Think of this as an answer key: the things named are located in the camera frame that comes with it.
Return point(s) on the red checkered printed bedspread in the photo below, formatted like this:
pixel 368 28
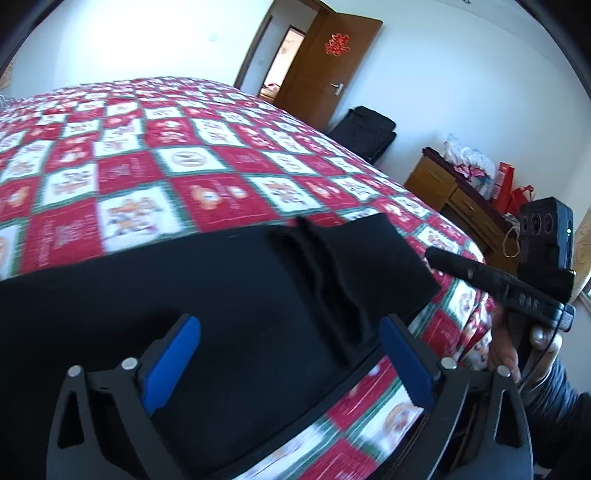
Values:
pixel 184 161

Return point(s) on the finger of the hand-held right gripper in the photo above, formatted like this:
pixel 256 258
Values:
pixel 471 270

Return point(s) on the person's right hand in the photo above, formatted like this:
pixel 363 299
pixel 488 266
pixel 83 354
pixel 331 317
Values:
pixel 503 350

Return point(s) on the red paper gift bag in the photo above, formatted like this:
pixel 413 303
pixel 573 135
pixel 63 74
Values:
pixel 503 184

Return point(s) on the brown door frame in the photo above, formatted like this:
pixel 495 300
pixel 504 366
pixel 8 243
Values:
pixel 251 55

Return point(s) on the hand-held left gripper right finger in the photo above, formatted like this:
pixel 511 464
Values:
pixel 406 364

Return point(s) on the red plastic bag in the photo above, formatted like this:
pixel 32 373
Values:
pixel 519 201

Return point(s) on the wooden desk with drawers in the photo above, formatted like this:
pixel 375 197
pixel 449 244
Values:
pixel 438 180

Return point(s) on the brown wooden door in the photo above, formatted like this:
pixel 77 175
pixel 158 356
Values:
pixel 318 83

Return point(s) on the person's right forearm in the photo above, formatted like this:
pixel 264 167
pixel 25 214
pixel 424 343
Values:
pixel 558 410

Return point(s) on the black pants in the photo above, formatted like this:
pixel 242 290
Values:
pixel 184 277

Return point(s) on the white plastic bag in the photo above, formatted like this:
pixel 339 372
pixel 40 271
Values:
pixel 466 159

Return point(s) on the black suitcase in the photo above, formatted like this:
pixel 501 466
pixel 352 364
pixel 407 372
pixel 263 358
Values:
pixel 364 129

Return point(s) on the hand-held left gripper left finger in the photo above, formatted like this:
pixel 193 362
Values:
pixel 173 364

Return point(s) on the red paper door decoration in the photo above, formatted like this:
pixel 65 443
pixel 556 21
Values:
pixel 337 44

